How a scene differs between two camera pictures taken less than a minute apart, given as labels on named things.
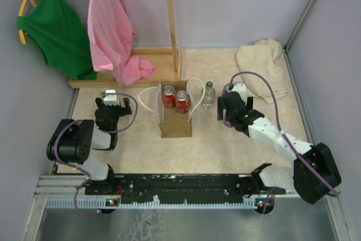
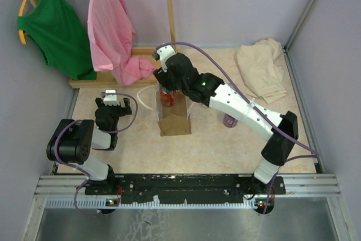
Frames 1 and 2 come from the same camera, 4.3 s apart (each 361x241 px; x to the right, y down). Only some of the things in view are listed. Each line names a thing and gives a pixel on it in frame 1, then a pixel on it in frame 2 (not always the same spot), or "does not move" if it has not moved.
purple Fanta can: [227, 123] does not move
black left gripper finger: [128, 110] does not move
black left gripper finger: [98, 101] does not move
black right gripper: [221, 109] -> [163, 78]
